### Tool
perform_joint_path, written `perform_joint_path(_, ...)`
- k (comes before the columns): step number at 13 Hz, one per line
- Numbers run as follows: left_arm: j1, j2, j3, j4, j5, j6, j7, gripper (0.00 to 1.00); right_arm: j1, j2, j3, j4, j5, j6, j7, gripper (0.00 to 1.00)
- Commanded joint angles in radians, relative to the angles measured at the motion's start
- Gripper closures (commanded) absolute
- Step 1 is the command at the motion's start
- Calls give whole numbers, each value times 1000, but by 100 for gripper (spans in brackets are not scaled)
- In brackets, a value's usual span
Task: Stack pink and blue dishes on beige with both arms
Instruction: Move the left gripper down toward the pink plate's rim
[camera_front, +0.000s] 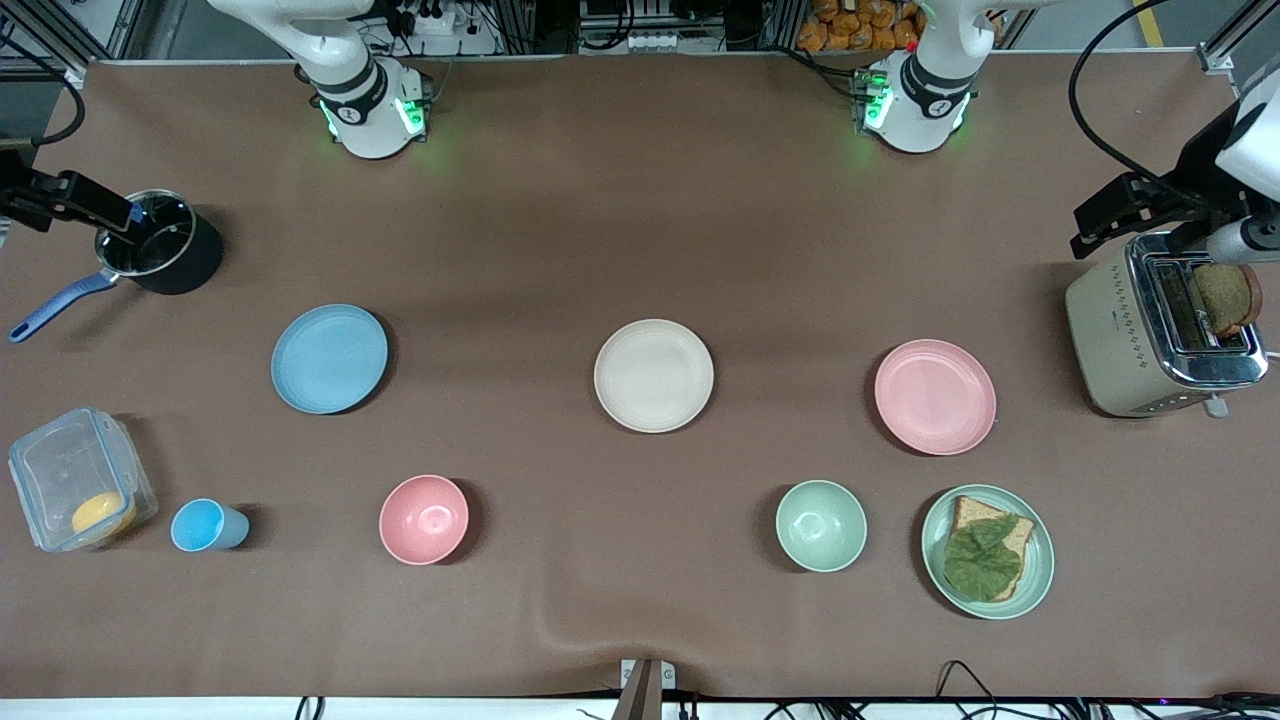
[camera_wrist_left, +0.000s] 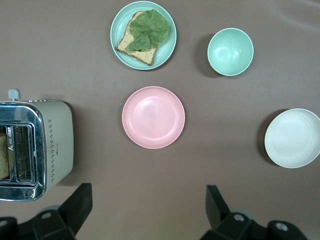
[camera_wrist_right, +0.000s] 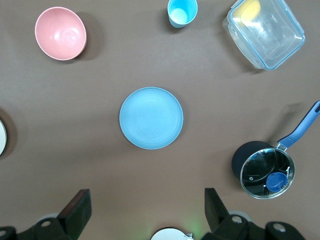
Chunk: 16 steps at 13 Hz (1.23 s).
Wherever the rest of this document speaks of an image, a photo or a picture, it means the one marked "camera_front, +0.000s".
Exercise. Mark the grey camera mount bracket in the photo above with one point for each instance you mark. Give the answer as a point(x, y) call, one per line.
point(645, 695)

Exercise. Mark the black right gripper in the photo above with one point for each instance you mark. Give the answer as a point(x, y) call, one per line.
point(22, 194)

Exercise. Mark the yellow round food piece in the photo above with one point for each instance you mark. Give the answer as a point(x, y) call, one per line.
point(98, 512)

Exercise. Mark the clear plastic container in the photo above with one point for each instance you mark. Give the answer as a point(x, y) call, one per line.
point(60, 465)

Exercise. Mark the dark toast slice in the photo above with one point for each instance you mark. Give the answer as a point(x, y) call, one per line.
point(1225, 300)

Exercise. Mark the pink plate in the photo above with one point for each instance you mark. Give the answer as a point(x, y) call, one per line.
point(935, 397)

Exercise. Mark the pile of orange snack bags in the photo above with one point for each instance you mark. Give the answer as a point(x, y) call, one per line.
point(860, 25)

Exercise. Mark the aluminium frame profile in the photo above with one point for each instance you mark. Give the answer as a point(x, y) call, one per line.
point(130, 25)
point(1215, 58)

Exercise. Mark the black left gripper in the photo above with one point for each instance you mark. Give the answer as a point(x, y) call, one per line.
point(1196, 163)

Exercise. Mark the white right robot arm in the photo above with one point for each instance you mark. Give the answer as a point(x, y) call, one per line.
point(365, 120)

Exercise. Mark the brown table cloth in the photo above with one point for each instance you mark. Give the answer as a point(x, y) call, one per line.
point(640, 200)

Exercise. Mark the pink bowl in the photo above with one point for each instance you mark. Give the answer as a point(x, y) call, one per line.
point(424, 520)

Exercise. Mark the blue cup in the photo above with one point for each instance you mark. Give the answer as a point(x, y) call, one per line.
point(205, 526)

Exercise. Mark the beige and chrome toaster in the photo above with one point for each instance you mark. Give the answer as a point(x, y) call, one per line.
point(1110, 340)

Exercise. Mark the green lettuce leaf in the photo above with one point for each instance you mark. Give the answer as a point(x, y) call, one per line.
point(985, 565)

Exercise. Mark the white power strip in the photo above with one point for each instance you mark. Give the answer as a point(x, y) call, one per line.
point(655, 43)
point(430, 18)

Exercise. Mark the beige plate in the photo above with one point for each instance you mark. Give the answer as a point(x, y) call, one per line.
point(654, 376)

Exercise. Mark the green bowl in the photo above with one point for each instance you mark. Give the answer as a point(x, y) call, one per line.
point(821, 526)

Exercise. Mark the brown bread slice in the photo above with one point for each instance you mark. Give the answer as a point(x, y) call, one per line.
point(966, 514)

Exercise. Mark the blue plate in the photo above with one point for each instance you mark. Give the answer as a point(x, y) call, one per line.
point(330, 358)

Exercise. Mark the green plate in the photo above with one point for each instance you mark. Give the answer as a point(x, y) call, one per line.
point(1040, 560)

